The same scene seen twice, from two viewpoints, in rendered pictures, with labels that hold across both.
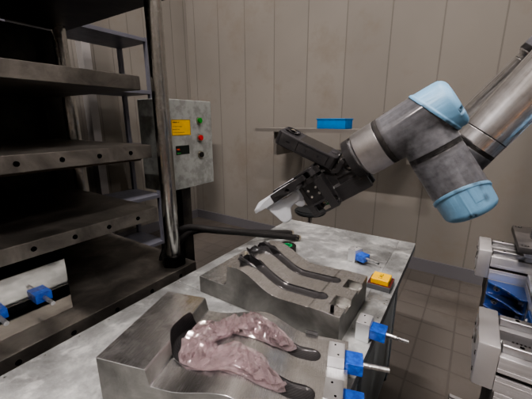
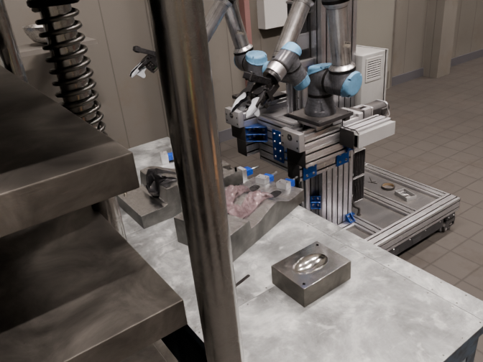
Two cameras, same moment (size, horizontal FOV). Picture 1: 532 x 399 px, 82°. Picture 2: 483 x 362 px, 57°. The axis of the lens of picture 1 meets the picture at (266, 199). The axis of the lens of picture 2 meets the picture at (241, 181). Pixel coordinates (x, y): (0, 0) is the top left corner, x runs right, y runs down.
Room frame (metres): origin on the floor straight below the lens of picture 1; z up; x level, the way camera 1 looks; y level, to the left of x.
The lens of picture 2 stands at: (-0.03, 1.49, 1.74)
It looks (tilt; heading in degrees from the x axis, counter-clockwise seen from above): 26 degrees down; 293
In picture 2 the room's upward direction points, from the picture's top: 5 degrees counter-clockwise
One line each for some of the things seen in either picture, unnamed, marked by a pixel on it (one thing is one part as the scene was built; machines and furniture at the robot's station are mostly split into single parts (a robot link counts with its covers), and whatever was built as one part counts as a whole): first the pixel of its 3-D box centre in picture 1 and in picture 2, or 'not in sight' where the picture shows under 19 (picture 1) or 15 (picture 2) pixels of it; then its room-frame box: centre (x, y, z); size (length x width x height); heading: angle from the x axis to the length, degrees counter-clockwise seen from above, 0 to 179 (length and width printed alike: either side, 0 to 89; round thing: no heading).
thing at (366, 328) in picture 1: (381, 333); (248, 170); (0.70, -0.31, 0.83); 0.13 x 0.05 x 0.05; 59
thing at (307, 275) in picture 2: not in sight; (310, 271); (0.24, 0.37, 0.83); 0.20 x 0.15 x 0.07; 57
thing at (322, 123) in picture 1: (334, 123); not in sight; (2.73, -0.60, 1.36); 0.27 x 0.18 x 0.09; 56
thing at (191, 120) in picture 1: (186, 247); not in sight; (1.49, 0.42, 0.73); 0.30 x 0.22 x 1.47; 147
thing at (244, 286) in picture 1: (280, 278); (180, 183); (0.93, -0.05, 0.87); 0.50 x 0.26 x 0.14; 57
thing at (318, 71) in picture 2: not in sight; (320, 77); (0.41, -0.58, 1.20); 0.13 x 0.12 x 0.14; 150
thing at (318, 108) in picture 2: not in sight; (320, 102); (0.42, -0.58, 1.09); 0.15 x 0.15 x 0.10
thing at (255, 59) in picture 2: not in sight; (256, 64); (0.83, -0.87, 1.20); 0.13 x 0.12 x 0.14; 134
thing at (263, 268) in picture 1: (283, 267); (182, 173); (0.91, -0.06, 0.92); 0.35 x 0.16 x 0.09; 57
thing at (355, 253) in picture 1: (364, 258); (173, 156); (1.17, -0.41, 0.83); 0.13 x 0.05 x 0.05; 38
